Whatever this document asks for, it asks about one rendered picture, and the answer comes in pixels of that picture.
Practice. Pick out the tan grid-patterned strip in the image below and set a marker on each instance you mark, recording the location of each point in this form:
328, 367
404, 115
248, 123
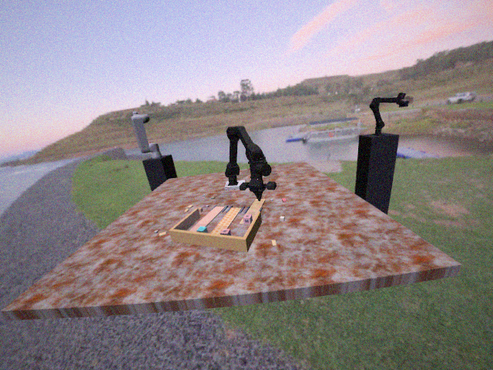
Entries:
257, 204

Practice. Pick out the tan wooden open-top tray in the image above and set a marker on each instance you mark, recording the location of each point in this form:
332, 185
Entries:
222, 227

